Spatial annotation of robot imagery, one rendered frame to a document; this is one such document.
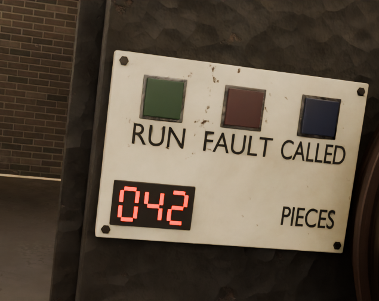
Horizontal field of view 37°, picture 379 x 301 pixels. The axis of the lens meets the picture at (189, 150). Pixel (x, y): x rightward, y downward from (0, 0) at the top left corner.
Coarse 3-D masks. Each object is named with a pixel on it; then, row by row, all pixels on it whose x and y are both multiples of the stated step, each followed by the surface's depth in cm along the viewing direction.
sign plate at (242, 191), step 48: (144, 96) 53; (192, 96) 54; (288, 96) 56; (336, 96) 57; (144, 144) 54; (192, 144) 55; (240, 144) 56; (288, 144) 57; (336, 144) 58; (144, 192) 54; (192, 192) 55; (240, 192) 56; (288, 192) 57; (336, 192) 58; (192, 240) 56; (240, 240) 57; (288, 240) 58; (336, 240) 59
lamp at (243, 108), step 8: (232, 88) 54; (232, 96) 54; (240, 96) 55; (248, 96) 55; (256, 96) 55; (232, 104) 54; (240, 104) 55; (248, 104) 55; (256, 104) 55; (232, 112) 55; (240, 112) 55; (248, 112) 55; (256, 112) 55; (224, 120) 55; (232, 120) 55; (240, 120) 55; (248, 120) 55; (256, 120) 55
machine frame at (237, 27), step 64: (128, 0) 54; (192, 0) 55; (256, 0) 56; (320, 0) 57; (256, 64) 57; (320, 64) 58; (64, 192) 63; (64, 256) 64; (128, 256) 57; (192, 256) 58; (256, 256) 60; (320, 256) 61
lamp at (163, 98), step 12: (156, 84) 53; (168, 84) 53; (180, 84) 53; (156, 96) 53; (168, 96) 53; (180, 96) 53; (144, 108) 53; (156, 108) 53; (168, 108) 53; (180, 108) 54
